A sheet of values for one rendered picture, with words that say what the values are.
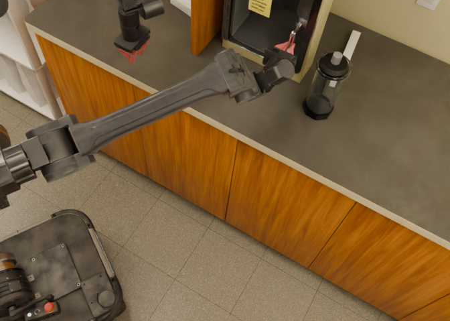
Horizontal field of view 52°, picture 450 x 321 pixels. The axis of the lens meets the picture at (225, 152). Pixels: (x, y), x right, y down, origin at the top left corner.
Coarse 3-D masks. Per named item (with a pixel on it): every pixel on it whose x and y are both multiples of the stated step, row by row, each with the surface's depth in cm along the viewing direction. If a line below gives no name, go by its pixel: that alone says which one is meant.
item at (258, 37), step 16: (240, 0) 148; (272, 0) 141; (288, 0) 138; (304, 0) 135; (320, 0) 132; (240, 16) 153; (256, 16) 150; (272, 16) 146; (288, 16) 143; (304, 16) 140; (240, 32) 159; (256, 32) 155; (272, 32) 151; (288, 32) 148; (304, 32) 144; (256, 48) 161; (272, 48) 157; (304, 48) 149
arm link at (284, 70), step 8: (280, 64) 129; (288, 64) 130; (256, 72) 134; (264, 72) 131; (272, 72) 129; (280, 72) 128; (288, 72) 130; (256, 80) 134; (264, 80) 132; (272, 80) 130; (280, 80) 131; (264, 88) 133; (256, 96) 132
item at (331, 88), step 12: (348, 60) 141; (324, 72) 138; (348, 72) 139; (312, 84) 148; (324, 84) 142; (336, 84) 142; (312, 96) 150; (324, 96) 146; (336, 96) 148; (312, 108) 154; (324, 108) 152
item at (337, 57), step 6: (330, 54) 140; (336, 54) 136; (324, 60) 139; (330, 60) 139; (336, 60) 137; (342, 60) 139; (324, 66) 138; (330, 66) 138; (336, 66) 138; (342, 66) 138; (348, 66) 139; (330, 72) 138; (336, 72) 137; (342, 72) 138
